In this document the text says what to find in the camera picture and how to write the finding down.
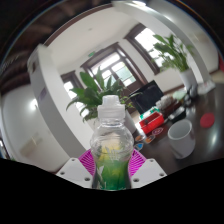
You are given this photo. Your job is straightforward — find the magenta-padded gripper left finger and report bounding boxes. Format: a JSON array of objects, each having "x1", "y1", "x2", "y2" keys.
[{"x1": 55, "y1": 148, "x2": 98, "y2": 189}]

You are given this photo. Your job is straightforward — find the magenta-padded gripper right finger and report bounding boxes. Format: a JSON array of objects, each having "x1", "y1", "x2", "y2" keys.
[{"x1": 128, "y1": 148, "x2": 168, "y2": 189}]

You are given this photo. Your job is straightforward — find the clear bottle with green drink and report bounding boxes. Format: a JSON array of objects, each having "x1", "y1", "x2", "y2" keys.
[{"x1": 89, "y1": 94, "x2": 135, "y2": 191}]

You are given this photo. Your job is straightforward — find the orange round sticker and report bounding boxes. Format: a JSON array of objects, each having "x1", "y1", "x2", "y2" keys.
[
  {"x1": 143, "y1": 134, "x2": 156, "y2": 144},
  {"x1": 134, "y1": 133, "x2": 145, "y2": 143}
]

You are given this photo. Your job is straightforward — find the pink round sticker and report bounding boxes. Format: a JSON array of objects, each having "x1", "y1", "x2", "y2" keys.
[{"x1": 151, "y1": 126, "x2": 164, "y2": 136}]

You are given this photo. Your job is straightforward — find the white ceramic mug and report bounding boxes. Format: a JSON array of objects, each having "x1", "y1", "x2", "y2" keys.
[{"x1": 167, "y1": 119, "x2": 197, "y2": 160}]

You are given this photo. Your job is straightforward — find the red plastic box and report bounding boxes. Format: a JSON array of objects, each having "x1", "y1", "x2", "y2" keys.
[{"x1": 138, "y1": 111, "x2": 166, "y2": 135}]

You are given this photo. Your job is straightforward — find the green flat box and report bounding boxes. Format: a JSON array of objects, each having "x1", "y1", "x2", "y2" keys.
[{"x1": 139, "y1": 106, "x2": 158, "y2": 121}]

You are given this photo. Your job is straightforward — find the black flat phone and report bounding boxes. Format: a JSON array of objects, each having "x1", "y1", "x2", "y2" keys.
[{"x1": 168, "y1": 105, "x2": 187, "y2": 122}]

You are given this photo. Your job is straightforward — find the tea set on dark tray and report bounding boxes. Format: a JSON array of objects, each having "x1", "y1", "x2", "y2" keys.
[{"x1": 155, "y1": 94, "x2": 178, "y2": 113}]

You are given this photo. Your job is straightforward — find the black chair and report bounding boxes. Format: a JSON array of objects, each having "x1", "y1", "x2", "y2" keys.
[{"x1": 129, "y1": 79, "x2": 165, "y2": 114}]

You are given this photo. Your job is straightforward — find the leafy plant in white pot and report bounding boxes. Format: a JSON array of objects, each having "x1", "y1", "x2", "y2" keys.
[
  {"x1": 151, "y1": 33, "x2": 198, "y2": 90},
  {"x1": 65, "y1": 67, "x2": 143, "y2": 134}
]

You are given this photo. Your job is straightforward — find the flat round red coaster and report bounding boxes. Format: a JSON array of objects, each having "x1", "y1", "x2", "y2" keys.
[{"x1": 199, "y1": 112, "x2": 216, "y2": 128}]

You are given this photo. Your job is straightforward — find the purple pillar sign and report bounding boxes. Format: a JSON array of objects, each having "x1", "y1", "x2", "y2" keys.
[{"x1": 37, "y1": 87, "x2": 48, "y2": 103}]

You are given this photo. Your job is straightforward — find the brown framed window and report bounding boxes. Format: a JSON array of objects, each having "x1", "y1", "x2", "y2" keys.
[
  {"x1": 60, "y1": 69, "x2": 88, "y2": 111},
  {"x1": 124, "y1": 23, "x2": 168, "y2": 75}
]

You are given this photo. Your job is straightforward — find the dark round teapot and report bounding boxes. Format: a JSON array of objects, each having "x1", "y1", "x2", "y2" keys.
[{"x1": 184, "y1": 84, "x2": 199, "y2": 101}]

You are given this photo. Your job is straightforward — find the printed paper leaflet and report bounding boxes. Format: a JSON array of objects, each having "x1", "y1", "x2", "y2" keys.
[{"x1": 196, "y1": 79, "x2": 217, "y2": 96}]

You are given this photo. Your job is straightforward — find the brown wooden double door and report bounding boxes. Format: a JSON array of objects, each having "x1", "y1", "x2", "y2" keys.
[{"x1": 79, "y1": 42, "x2": 149, "y2": 98}]

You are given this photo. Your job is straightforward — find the glowing wall lamp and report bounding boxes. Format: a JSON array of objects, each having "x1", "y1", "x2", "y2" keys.
[{"x1": 29, "y1": 98, "x2": 39, "y2": 111}]

